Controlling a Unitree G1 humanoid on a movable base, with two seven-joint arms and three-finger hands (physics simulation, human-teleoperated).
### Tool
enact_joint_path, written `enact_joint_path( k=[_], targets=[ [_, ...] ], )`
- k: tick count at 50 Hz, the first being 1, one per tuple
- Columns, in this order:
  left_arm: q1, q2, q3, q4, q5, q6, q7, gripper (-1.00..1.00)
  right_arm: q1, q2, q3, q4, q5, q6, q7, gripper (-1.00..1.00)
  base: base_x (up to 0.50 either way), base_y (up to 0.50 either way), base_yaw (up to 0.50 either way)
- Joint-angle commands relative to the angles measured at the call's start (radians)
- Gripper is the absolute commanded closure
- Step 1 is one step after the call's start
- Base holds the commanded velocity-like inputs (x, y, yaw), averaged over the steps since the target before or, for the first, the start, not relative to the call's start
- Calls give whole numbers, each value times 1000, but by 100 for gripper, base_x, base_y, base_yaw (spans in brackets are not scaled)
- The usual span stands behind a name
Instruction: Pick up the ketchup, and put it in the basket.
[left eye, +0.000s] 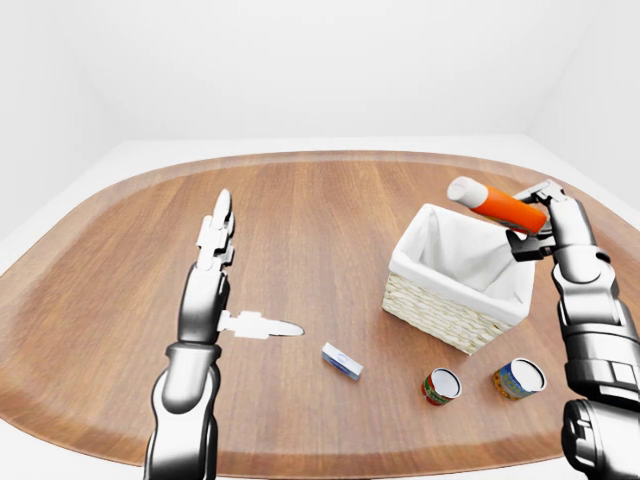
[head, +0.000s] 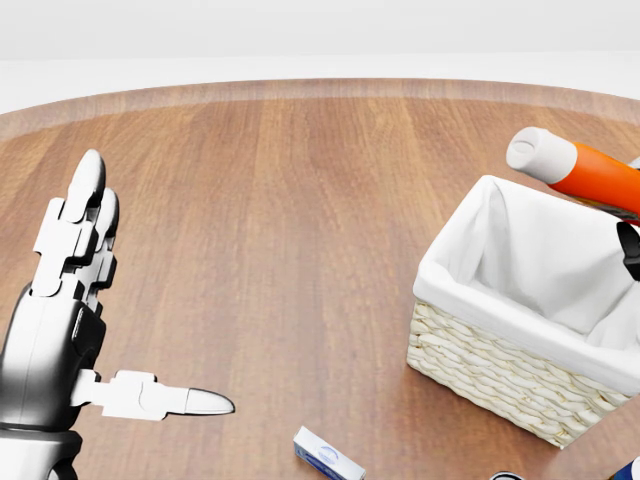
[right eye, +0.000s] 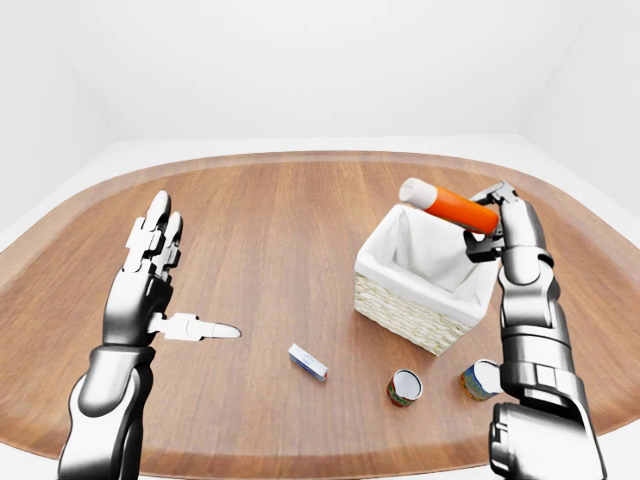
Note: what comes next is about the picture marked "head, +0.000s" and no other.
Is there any small white and blue box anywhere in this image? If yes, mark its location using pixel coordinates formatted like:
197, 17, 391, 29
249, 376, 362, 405
292, 425, 368, 480

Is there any white lined wicker basket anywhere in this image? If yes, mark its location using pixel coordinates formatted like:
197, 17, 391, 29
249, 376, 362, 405
405, 174, 640, 450

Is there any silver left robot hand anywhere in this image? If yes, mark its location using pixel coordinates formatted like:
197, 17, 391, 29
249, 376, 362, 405
0, 148, 237, 434

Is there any blue container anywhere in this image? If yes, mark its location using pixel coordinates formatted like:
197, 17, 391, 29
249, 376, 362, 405
610, 458, 640, 480

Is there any orange bottle with white cap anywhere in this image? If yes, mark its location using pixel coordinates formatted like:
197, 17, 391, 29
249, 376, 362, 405
505, 126, 640, 227

